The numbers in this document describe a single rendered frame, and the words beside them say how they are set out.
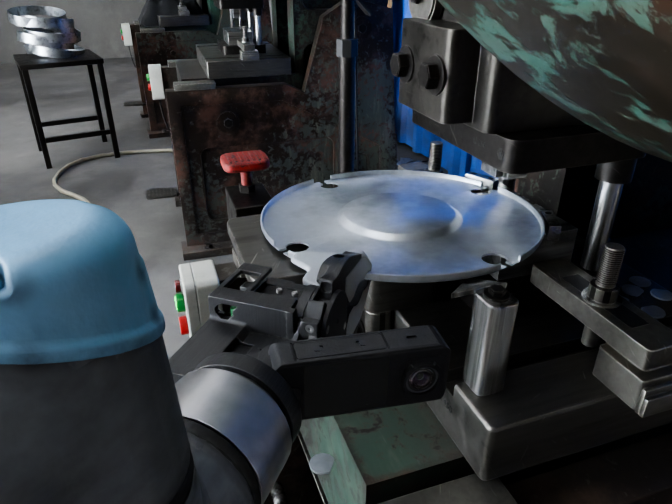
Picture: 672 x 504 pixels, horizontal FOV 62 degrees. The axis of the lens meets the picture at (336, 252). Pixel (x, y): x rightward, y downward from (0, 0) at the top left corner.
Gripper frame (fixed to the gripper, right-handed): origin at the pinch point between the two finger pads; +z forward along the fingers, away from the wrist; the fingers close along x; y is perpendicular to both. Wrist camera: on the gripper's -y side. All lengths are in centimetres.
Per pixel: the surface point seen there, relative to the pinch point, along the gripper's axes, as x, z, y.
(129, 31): 11, 291, 246
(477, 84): -14.3, 10.5, -6.5
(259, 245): 0.9, 2.8, 11.6
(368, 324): 9.8, 6.2, 1.2
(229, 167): 2.6, 28.4, 28.9
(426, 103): -12.1, 11.4, -2.0
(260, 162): 2.1, 31.0, 25.1
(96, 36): 38, 499, 452
